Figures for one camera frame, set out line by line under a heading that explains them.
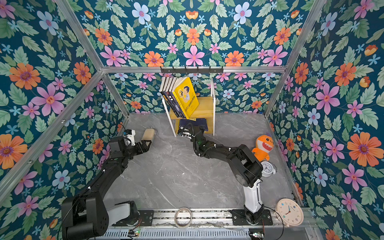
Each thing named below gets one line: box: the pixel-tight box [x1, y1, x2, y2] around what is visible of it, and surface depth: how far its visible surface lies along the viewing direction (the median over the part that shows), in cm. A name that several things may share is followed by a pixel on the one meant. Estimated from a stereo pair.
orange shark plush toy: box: [252, 134, 274, 162], surface depth 95 cm
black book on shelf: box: [160, 77, 179, 118], surface depth 82 cm
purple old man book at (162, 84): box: [160, 76, 179, 118], surface depth 81 cm
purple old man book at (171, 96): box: [166, 77, 186, 119], surface depth 81 cm
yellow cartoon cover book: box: [173, 76, 200, 121], surface depth 86 cm
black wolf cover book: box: [165, 76, 186, 119], surface depth 82 cm
